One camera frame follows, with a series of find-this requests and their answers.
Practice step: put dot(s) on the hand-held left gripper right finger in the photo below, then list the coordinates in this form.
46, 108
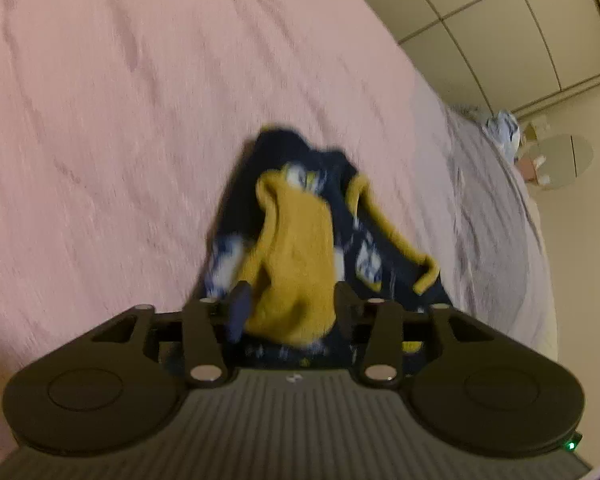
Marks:
344, 310

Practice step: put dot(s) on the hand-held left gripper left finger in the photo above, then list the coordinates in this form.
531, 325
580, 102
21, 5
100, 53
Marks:
240, 310

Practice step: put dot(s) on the navy pajama shirt yellow trim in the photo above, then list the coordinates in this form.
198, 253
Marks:
290, 260

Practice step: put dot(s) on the grey bed sheet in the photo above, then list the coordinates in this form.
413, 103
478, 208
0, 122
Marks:
490, 240

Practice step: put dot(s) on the pink textured blanket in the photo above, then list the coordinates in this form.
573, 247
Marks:
130, 135

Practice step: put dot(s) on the small pink item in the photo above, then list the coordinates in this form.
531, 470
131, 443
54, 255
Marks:
530, 169

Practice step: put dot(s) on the blue and white cloth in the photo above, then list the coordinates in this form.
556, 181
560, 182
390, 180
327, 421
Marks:
502, 130

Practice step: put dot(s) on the round mirror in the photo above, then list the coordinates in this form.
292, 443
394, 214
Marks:
562, 160

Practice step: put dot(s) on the cream wardrobe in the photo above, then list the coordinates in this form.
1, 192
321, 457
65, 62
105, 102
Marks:
505, 20

